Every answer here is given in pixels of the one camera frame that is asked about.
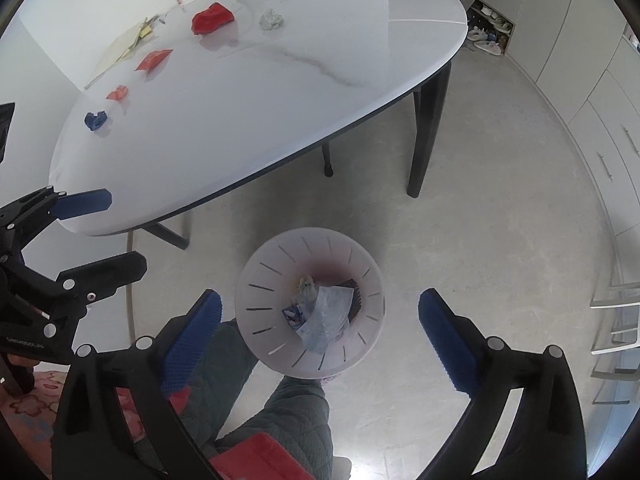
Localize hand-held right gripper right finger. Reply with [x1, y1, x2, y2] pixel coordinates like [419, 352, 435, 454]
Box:
[417, 287, 588, 480]

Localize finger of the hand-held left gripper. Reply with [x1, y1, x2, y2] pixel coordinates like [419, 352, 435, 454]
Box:
[0, 186, 112, 256]
[55, 251, 148, 311]

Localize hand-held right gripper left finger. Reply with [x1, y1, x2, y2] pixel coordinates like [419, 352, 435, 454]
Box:
[51, 288, 223, 480]

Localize blue white carton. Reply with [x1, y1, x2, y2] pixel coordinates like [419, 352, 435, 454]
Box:
[282, 302, 307, 329]

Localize white slotted waste bin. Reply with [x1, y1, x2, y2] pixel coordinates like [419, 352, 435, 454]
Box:
[235, 227, 386, 380]

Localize black foam net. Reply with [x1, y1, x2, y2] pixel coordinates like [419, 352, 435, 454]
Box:
[344, 280, 364, 322]

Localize blue face mask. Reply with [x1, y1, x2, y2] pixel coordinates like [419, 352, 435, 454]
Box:
[297, 287, 353, 353]

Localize orange snack packet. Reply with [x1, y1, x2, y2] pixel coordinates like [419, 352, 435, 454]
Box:
[135, 49, 174, 72]

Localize red paper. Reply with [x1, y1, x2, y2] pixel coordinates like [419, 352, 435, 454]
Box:
[192, 2, 236, 36]

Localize small white plastic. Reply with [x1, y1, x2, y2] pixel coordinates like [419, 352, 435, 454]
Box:
[258, 8, 285, 31]

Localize person's left hand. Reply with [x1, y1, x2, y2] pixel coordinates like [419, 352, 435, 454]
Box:
[0, 354, 41, 398]

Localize person's left leg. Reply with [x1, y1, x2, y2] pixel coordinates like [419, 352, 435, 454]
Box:
[182, 320, 261, 451]

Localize person's leg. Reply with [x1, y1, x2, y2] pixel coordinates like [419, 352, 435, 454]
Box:
[215, 375, 335, 480]
[182, 320, 261, 451]

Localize pink floral cushion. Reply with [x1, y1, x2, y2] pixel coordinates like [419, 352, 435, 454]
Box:
[0, 367, 166, 466]

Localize person's right leg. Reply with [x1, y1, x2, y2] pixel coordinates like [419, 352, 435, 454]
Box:
[215, 375, 335, 480]

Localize red plastic stool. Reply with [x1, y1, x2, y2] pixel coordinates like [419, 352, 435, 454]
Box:
[207, 432, 318, 480]

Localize open notebook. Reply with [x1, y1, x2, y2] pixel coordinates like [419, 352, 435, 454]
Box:
[84, 15, 161, 90]

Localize white metal rack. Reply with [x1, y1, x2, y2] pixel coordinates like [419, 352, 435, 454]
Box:
[590, 280, 640, 406]

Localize grey drawer cabinet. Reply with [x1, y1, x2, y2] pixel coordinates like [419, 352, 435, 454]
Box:
[537, 25, 640, 281]

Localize pair of white sneakers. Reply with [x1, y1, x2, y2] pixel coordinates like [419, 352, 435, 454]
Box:
[467, 27, 503, 56]

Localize grey tall cabinet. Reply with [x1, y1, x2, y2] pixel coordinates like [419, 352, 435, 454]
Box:
[470, 0, 626, 86]

